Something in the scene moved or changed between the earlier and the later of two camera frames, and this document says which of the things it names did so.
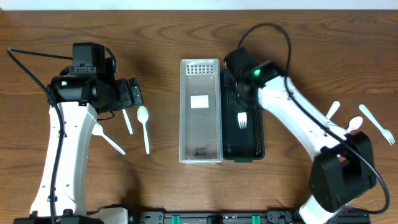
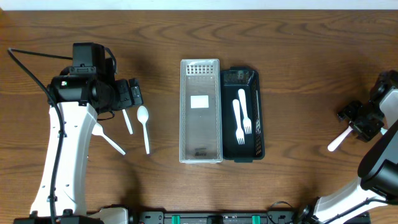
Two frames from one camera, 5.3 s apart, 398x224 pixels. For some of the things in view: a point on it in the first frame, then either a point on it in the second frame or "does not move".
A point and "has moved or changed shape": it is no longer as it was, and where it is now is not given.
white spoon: (128, 122) does not move
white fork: (242, 119) has moved or changed shape
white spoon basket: (142, 113) does not move
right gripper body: (242, 102) to (367, 121)
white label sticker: (199, 101) does not move
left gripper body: (119, 97) does not move
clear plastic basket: (200, 120) does not move
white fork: (332, 110) to (239, 132)
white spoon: (97, 130) does not move
